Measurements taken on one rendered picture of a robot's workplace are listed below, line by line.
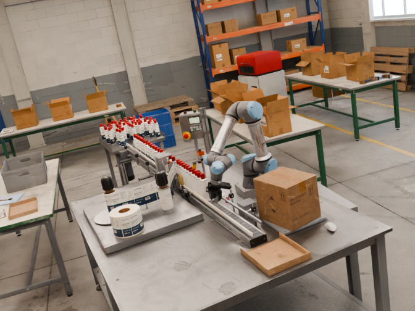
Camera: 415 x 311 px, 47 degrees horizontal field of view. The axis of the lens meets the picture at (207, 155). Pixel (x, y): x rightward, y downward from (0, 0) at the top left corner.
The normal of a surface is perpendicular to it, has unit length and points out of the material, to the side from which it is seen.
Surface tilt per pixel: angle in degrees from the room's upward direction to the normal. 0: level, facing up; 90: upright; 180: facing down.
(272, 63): 90
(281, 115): 92
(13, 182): 90
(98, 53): 90
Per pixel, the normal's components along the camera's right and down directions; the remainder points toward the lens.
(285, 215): -0.82, 0.31
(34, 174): 0.32, 0.22
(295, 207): 0.54, 0.14
